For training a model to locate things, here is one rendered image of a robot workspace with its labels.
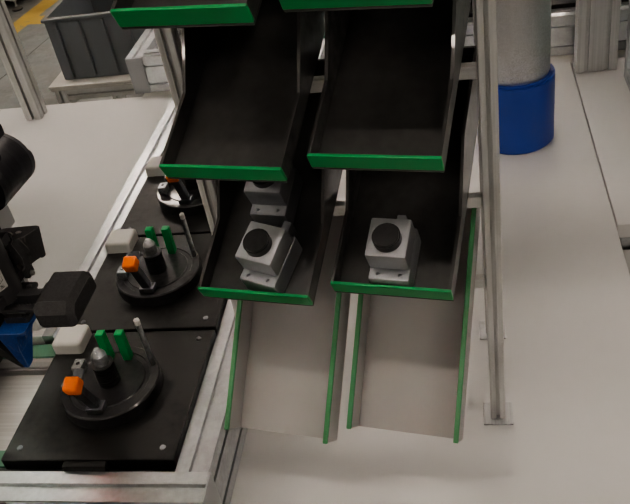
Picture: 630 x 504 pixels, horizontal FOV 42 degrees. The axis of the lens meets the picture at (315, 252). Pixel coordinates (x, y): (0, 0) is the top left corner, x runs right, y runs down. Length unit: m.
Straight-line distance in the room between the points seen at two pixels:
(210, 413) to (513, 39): 0.90
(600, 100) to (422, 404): 1.08
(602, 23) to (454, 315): 1.13
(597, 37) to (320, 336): 1.20
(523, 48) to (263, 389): 0.88
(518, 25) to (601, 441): 0.79
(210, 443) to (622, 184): 0.93
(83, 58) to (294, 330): 2.19
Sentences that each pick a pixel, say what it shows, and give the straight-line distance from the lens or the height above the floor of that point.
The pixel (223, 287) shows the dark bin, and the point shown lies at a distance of 0.93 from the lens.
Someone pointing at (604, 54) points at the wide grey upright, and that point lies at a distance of 2.03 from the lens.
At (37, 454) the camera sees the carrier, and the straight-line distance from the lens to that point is 1.16.
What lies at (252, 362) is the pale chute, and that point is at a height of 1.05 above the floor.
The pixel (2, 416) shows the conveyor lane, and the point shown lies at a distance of 1.33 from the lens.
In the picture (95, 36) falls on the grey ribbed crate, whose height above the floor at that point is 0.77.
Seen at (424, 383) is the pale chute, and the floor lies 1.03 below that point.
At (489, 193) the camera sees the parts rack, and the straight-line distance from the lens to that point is 0.94.
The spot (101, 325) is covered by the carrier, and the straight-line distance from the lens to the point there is 1.31.
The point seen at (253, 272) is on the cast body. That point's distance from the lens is 0.89.
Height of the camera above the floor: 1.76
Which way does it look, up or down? 37 degrees down
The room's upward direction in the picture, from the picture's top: 11 degrees counter-clockwise
